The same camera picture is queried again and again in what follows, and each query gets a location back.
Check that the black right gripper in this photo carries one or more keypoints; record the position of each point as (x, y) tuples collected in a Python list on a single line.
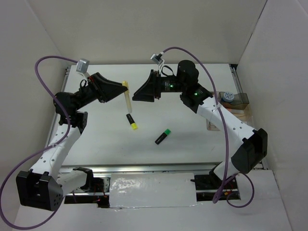
[(152, 87)]

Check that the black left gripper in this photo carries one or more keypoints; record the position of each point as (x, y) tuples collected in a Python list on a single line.
[(103, 89)]

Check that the pale yellow highlighter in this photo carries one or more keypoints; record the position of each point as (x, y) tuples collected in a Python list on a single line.
[(127, 98)]

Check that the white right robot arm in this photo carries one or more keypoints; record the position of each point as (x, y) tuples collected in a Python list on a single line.
[(246, 145)]

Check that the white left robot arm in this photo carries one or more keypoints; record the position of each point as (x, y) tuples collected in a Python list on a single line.
[(41, 186)]

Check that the black yellow-capped highlighter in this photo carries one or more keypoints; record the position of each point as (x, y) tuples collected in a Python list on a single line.
[(132, 122)]

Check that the black green-capped highlighter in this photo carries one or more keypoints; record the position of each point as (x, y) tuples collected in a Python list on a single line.
[(162, 136)]

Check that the clear compartment organizer box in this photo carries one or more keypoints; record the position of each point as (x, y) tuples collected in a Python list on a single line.
[(241, 102)]

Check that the white foil sheet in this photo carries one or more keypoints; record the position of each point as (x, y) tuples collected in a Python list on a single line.
[(152, 190)]

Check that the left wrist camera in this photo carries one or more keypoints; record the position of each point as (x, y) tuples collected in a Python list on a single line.
[(82, 66)]

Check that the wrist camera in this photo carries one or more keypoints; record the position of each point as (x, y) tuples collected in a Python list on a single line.
[(157, 58), (82, 66)]

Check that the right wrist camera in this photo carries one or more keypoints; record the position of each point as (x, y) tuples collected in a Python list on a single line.
[(157, 58)]

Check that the aluminium front rail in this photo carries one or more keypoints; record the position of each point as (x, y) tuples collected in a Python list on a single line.
[(151, 168)]

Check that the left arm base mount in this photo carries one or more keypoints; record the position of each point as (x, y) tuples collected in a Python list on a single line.
[(94, 190)]

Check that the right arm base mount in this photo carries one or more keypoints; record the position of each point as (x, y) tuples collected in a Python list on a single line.
[(206, 186)]

